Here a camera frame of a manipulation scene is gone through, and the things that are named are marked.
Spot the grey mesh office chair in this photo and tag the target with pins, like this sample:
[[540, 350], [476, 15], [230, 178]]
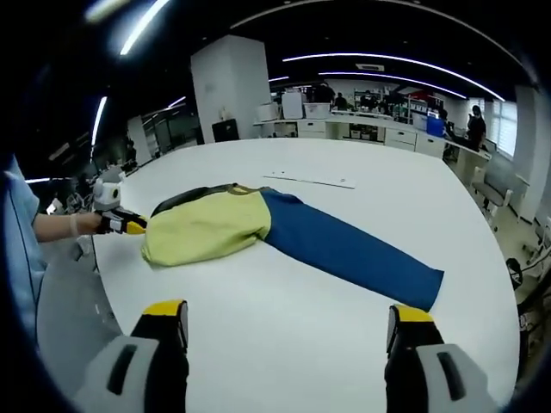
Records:
[[73, 314]]

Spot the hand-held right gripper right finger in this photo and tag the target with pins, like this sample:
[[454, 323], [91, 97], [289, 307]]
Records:
[[435, 387]]

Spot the long curved ceiling light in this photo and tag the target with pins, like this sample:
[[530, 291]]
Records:
[[387, 58]]

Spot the white grey office chair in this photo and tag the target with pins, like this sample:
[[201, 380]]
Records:
[[490, 193]]

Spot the white table socket panel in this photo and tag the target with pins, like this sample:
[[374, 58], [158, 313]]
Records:
[[310, 180]]

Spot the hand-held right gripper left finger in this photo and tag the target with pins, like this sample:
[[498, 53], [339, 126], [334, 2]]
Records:
[[129, 387]]

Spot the black cabinet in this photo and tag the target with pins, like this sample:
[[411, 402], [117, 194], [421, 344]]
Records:
[[225, 131]]

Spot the tall white appliance box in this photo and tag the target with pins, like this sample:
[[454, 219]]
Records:
[[292, 106]]

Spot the small white box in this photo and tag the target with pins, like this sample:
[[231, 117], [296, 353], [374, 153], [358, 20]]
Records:
[[267, 112]]

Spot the short ceiling light strip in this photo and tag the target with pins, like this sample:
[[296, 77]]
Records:
[[99, 120]]

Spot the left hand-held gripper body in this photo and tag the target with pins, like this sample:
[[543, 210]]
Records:
[[105, 198]]

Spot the person's left hand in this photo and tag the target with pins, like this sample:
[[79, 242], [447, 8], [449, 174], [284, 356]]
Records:
[[90, 223]]

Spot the white storage box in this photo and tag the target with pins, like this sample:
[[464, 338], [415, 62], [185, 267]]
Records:
[[317, 111]]

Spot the white wristband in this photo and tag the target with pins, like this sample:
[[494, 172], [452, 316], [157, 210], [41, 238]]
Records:
[[74, 224]]

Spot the yellow blue grey garment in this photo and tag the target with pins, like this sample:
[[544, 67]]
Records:
[[206, 228]]

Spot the straight ceiling light strip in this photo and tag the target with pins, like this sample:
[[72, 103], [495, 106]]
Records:
[[142, 28]]

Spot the white square pillar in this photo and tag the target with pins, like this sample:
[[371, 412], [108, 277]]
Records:
[[232, 86]]

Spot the white counter with drawers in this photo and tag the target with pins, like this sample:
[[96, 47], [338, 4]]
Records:
[[400, 137]]

